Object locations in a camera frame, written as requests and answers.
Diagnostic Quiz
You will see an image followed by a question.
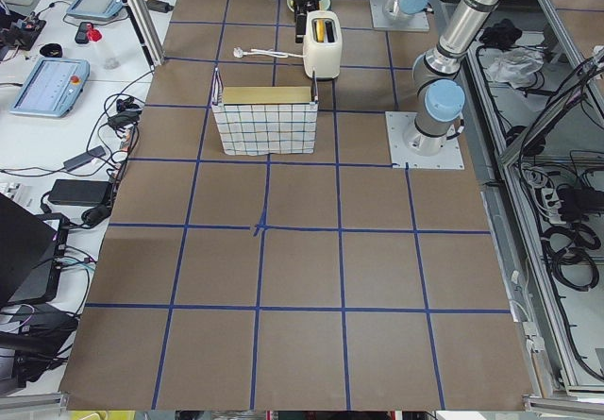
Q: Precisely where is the white toaster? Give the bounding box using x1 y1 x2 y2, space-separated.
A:
303 10 343 80

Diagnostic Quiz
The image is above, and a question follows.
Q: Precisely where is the yellow bread slice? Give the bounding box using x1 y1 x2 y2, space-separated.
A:
313 19 327 43

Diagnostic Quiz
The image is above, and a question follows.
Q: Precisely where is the light green plate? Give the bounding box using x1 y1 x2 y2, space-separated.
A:
286 0 331 11

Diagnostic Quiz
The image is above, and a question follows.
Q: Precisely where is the checkered basket with wooden shelf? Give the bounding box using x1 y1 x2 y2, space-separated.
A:
211 69 319 156

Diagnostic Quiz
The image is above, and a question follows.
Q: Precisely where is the blue teach pendant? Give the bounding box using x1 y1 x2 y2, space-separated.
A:
66 0 123 21
9 58 90 118

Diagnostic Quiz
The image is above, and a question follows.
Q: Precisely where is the bottle with red cap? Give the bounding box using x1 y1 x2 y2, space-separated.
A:
86 24 120 70

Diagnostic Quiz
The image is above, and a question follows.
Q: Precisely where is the black power brick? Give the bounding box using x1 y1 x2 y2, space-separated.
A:
48 179 112 207

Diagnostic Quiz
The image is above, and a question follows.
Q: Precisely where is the black laptop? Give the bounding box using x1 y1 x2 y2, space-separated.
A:
1 195 68 307

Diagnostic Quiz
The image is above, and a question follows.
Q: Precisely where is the white power cord with plug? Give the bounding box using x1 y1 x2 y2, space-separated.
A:
232 46 306 60

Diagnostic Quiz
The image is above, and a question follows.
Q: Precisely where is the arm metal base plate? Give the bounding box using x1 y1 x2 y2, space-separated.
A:
385 111 464 170
369 0 429 32

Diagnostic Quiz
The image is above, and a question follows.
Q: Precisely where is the aluminium frame post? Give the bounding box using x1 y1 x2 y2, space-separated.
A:
121 0 164 68

